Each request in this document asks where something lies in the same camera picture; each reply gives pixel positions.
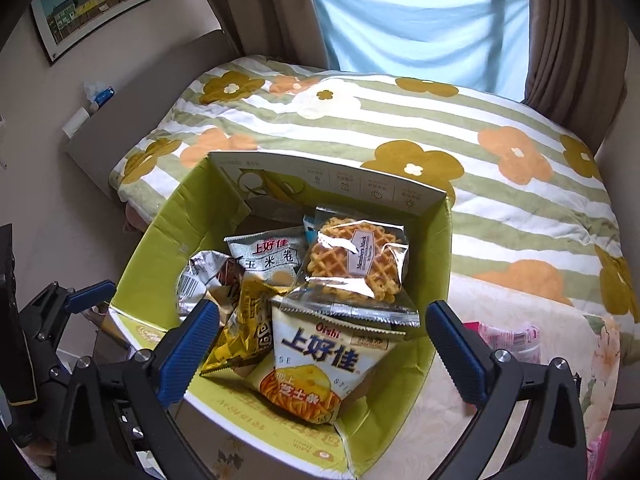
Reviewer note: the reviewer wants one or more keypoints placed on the pink snack packet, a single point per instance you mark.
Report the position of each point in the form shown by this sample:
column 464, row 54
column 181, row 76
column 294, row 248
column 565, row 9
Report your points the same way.
column 505, row 335

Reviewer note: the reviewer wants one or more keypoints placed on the brown curtain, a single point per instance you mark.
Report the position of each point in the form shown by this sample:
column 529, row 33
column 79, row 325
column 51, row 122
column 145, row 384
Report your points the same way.
column 570, row 60
column 270, row 10

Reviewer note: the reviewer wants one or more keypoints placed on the light blue cloth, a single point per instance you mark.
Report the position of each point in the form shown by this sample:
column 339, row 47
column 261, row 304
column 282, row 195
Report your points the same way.
column 415, row 30

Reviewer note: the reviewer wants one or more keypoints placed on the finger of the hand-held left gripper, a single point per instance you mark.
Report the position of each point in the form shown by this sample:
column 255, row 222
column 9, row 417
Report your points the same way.
column 90, row 296
column 50, row 377

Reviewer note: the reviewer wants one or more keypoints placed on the white cheese stick packet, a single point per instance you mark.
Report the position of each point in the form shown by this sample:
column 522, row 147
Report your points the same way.
column 310, row 360

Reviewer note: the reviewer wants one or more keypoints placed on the framed wall poster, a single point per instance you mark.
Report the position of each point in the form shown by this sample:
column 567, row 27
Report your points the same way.
column 95, row 0

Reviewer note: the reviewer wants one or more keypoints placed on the clear waffle packet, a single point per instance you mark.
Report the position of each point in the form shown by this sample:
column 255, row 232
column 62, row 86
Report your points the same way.
column 350, row 260

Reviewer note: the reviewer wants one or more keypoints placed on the grey corn snack packet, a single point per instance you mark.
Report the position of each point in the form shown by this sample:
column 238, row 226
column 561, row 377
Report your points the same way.
column 267, row 260

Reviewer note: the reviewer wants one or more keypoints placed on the floral white tablecloth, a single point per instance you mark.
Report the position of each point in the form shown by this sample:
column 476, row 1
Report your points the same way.
column 500, row 410

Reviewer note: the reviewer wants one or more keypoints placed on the blue white snack packet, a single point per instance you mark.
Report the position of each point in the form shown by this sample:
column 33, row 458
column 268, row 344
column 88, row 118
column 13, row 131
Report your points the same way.
column 310, row 222

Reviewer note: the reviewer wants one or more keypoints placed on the dark gold snack packet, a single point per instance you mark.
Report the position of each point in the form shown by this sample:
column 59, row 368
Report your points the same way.
column 245, row 330

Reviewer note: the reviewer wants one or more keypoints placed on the grey headboard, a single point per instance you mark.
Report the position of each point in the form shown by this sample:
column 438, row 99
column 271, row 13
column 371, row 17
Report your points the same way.
column 125, row 110

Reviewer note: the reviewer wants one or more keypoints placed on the yellow-green cardboard box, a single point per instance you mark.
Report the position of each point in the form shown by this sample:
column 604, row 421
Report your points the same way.
column 400, row 370

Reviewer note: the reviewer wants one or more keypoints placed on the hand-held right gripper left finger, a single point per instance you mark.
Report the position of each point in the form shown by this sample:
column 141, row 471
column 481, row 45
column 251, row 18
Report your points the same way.
column 192, row 350

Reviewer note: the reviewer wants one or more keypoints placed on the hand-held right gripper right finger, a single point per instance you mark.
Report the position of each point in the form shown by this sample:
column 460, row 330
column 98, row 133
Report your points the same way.
column 455, row 355

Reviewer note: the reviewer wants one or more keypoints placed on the floral striped blanket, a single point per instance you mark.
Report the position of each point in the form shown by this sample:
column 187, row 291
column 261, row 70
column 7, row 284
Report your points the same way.
column 425, row 125

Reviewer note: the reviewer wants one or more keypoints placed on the silver snack packet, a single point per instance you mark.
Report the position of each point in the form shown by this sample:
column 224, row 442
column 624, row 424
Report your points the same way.
column 200, row 280

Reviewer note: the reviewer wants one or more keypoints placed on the pink bed sheet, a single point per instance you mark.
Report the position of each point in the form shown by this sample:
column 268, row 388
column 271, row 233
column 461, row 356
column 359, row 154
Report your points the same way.
column 132, row 217

